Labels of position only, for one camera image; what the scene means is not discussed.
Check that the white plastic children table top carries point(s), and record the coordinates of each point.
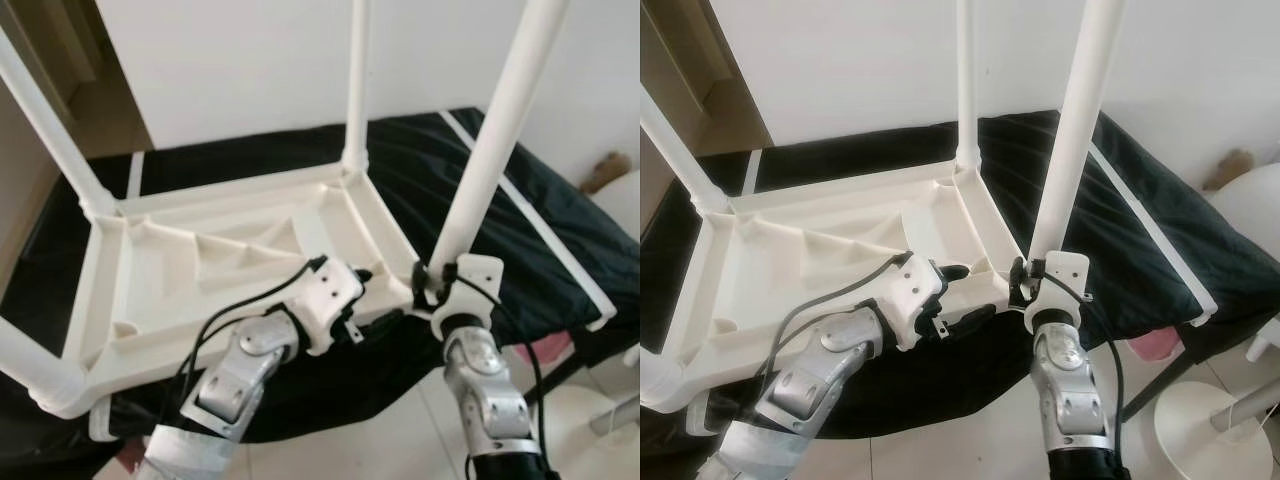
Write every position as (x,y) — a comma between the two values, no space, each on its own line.
(200,270)
(800,265)

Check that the pink plastic object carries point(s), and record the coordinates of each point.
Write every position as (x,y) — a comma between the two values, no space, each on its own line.
(540,350)
(1150,346)
(132,455)

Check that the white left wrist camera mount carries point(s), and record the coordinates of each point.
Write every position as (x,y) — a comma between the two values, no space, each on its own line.
(912,292)
(328,295)

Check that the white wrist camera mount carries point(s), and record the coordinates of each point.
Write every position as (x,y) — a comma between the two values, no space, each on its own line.
(1060,282)
(328,295)
(470,285)
(912,292)

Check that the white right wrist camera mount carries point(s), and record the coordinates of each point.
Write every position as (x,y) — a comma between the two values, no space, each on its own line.
(470,285)
(1060,282)

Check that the brown wooden door frame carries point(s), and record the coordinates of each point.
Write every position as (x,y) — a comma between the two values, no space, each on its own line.
(55,40)
(680,45)

